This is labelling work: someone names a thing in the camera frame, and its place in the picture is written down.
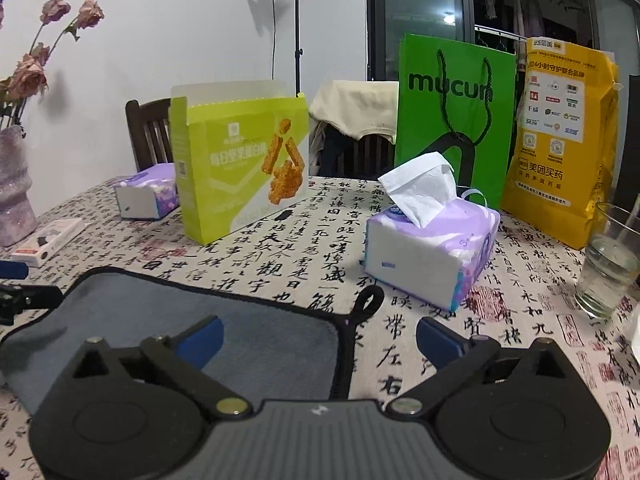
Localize glittery pink vase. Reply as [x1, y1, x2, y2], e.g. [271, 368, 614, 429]
[0, 125, 39, 249]

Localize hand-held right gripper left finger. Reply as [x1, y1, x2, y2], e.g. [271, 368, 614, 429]
[72, 315, 252, 418]

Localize purple tissue pack with tissue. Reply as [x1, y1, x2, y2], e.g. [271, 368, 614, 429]
[363, 152, 502, 312]

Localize open green snack box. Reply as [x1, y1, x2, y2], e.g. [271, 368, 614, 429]
[168, 79, 311, 246]

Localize small white box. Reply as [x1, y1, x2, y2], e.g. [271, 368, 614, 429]
[9, 218, 86, 267]

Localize green paper bag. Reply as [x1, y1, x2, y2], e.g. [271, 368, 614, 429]
[394, 33, 518, 210]

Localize beige cloth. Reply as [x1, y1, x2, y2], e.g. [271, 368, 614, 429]
[308, 79, 401, 142]

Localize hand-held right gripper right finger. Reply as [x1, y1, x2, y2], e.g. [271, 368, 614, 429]
[389, 316, 575, 417]

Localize clear drinking glass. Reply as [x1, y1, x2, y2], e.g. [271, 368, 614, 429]
[573, 203, 640, 319]

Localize calligraphy printed tablecloth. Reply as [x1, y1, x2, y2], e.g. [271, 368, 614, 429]
[0, 175, 640, 480]

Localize grey towel with black edge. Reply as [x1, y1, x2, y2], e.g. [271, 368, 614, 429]
[0, 266, 385, 414]

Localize dried pink roses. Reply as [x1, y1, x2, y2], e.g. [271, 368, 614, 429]
[0, 0, 106, 130]

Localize hanging clothes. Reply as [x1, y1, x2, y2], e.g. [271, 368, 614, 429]
[479, 0, 547, 37]

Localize yellow paper bag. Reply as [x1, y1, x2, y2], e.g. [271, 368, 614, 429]
[501, 37, 621, 251]

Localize dark wooden chair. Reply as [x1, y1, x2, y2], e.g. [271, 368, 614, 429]
[309, 121, 399, 181]
[125, 98, 174, 174]

